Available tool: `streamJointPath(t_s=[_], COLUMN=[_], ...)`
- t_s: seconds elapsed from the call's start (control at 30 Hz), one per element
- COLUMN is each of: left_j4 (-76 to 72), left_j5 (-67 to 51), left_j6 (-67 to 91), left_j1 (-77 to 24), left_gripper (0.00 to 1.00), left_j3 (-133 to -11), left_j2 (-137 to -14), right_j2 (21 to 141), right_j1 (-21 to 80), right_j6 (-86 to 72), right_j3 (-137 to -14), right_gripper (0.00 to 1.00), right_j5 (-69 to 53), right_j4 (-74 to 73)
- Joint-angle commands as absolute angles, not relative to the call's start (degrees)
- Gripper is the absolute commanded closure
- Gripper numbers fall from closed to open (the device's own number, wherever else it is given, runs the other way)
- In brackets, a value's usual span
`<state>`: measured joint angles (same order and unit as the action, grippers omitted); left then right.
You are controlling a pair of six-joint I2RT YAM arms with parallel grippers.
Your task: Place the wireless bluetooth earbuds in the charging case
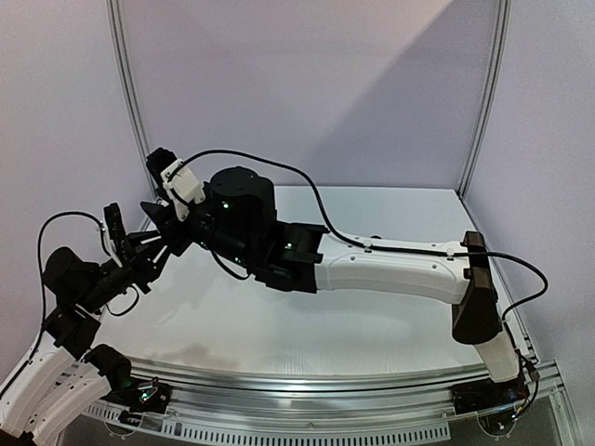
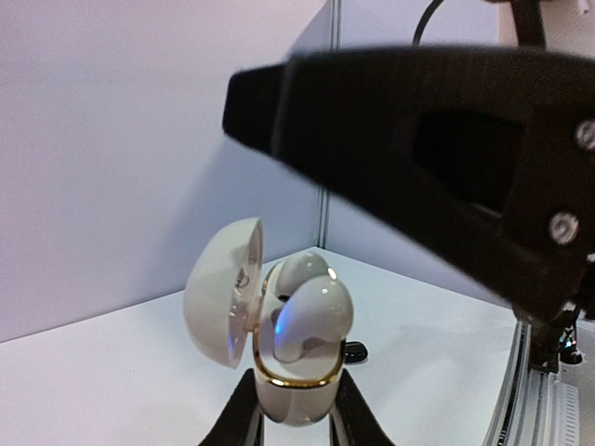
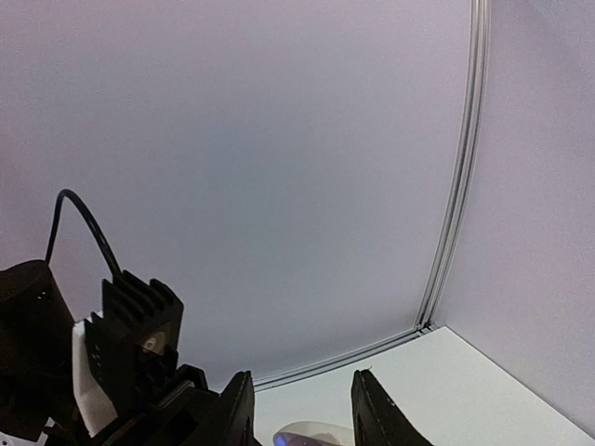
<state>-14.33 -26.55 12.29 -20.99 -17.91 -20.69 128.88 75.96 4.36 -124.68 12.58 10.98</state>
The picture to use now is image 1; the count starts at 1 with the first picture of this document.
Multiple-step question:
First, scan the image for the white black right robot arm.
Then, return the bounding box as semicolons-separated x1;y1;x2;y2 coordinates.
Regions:
140;236;518;405

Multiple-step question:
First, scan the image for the right aluminium frame post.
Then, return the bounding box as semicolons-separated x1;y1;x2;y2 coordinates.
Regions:
456;0;511;202

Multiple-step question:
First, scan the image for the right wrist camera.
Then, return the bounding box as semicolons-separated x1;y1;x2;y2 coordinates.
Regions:
146;148;205;221

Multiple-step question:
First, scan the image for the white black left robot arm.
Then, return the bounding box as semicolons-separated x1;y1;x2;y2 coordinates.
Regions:
1;230;172;445

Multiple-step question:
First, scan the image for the left aluminium frame post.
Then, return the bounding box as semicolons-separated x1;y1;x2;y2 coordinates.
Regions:
106;0;155;196

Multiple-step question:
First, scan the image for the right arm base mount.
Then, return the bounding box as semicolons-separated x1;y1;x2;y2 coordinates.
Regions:
450;363;540;417

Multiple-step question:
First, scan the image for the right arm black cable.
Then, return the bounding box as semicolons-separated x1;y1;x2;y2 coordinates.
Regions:
169;148;549;410

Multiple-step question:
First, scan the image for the perforated metal cable tray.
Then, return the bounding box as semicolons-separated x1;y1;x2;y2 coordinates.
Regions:
84;404;452;445

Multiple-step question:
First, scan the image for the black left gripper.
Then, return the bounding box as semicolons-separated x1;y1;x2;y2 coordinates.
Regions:
77;229;169;312

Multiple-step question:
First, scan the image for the front aluminium rail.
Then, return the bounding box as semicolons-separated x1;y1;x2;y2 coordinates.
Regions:
101;355;566;424

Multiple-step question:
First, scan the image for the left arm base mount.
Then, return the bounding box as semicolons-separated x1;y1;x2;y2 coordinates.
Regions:
112;377;174;426

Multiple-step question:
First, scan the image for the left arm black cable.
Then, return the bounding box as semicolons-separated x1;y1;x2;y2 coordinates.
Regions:
0;211;140;400

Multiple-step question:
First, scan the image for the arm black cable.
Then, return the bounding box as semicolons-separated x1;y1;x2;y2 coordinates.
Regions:
0;211;140;400
169;148;549;410

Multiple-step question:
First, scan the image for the aluminium frame post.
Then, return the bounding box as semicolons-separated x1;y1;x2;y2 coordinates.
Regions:
106;0;155;196
456;0;511;202

